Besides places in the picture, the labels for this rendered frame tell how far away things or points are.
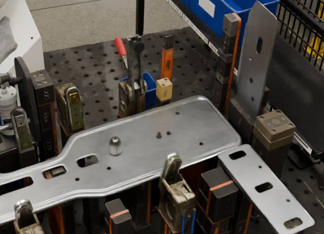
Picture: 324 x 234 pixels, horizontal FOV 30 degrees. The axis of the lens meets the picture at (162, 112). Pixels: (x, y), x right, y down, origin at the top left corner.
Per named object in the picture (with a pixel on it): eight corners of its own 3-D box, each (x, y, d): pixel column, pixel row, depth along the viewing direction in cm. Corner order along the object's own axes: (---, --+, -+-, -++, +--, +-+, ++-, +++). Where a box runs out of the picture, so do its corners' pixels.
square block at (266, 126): (251, 221, 178) (272, 135, 153) (236, 202, 183) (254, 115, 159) (273, 212, 181) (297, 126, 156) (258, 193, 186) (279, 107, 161)
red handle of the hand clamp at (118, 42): (131, 90, 163) (110, 38, 165) (129, 93, 165) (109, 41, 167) (145, 86, 164) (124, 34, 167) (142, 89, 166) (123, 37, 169)
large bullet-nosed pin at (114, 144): (112, 161, 155) (112, 143, 150) (107, 153, 157) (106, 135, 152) (123, 157, 156) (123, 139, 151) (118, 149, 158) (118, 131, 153)
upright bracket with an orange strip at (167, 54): (157, 164, 193) (165, 37, 159) (155, 162, 194) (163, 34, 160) (165, 162, 194) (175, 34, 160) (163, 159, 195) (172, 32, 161)
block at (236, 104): (237, 196, 185) (252, 125, 164) (217, 170, 192) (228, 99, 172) (246, 193, 186) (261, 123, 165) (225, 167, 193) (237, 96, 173)
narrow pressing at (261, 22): (255, 124, 165) (277, 20, 142) (233, 98, 172) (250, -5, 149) (257, 123, 165) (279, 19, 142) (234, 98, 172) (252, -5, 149)
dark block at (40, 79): (48, 194, 182) (35, 88, 153) (40, 178, 186) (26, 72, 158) (64, 189, 184) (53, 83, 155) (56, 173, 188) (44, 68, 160)
